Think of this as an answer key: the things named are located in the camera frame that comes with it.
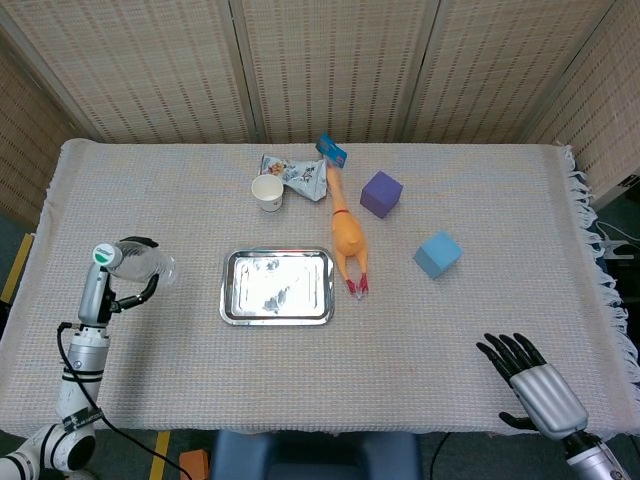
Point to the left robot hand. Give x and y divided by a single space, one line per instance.
94 295

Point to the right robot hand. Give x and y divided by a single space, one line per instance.
545 395

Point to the clear plastic bottle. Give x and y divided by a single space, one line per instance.
137 265

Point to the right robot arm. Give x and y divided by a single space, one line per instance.
595 460

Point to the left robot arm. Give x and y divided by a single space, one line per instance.
80 370

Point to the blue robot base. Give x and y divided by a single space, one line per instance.
315 457

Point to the stainless steel tray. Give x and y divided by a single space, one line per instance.
277 290

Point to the white power strip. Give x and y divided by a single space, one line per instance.
615 247

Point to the light blue foam cube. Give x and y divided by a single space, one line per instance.
437 255

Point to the orange floor object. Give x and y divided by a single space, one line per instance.
192 465

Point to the white paper cup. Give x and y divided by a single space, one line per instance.
267 195

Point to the beige woven tablecloth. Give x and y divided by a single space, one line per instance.
320 370

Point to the woven bamboo folding screen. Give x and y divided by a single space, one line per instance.
150 65

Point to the silver snack bag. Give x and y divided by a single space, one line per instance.
305 180

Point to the yellow rubber chicken toy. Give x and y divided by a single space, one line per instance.
348 240

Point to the purple foam cube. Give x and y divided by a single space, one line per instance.
380 196

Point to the small blue packet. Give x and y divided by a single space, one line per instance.
332 150

